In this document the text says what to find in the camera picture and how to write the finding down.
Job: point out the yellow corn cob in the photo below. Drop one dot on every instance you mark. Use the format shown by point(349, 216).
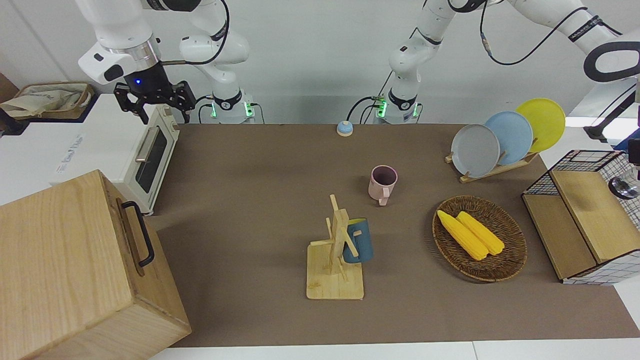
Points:
point(460, 232)
point(482, 234)

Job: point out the round wicker basket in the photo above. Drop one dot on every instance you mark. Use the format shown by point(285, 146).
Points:
point(500, 265)

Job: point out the grey plate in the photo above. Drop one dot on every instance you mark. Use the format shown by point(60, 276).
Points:
point(475, 150)

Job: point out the wooden cabinet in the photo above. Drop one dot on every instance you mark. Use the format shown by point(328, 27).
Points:
point(60, 275)

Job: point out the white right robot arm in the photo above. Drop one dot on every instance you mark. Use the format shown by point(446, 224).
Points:
point(115, 30)

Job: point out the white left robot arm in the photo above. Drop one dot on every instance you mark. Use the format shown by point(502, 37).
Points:
point(415, 55)

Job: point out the pink mug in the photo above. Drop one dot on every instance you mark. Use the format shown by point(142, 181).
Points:
point(380, 190)

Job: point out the light blue plate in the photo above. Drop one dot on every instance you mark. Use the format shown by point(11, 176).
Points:
point(515, 135)

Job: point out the wooden plate rack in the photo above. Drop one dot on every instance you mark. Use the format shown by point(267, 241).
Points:
point(500, 171)

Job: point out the yellow plate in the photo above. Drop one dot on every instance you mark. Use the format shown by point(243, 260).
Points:
point(547, 120)

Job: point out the cream toaster oven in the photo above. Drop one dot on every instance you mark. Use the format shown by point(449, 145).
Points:
point(152, 160)

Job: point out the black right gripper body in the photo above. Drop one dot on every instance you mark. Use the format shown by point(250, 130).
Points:
point(142, 82)

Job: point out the wooden mug tree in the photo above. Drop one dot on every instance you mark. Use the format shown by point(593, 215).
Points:
point(335, 285)

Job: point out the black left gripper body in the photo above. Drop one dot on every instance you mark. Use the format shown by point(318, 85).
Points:
point(635, 150)

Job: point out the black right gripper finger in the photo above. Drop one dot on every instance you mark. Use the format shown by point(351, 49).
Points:
point(141, 111)
point(123, 97)

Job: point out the white toaster oven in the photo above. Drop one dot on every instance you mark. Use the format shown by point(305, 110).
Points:
point(50, 150)

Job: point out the teal blue mug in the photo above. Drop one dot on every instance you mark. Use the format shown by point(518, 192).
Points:
point(362, 245)

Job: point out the brown box with beige cloth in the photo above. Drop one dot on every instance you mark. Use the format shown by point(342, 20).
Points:
point(50, 100)

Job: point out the brown table mat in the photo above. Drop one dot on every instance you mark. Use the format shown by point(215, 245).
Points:
point(250, 200)

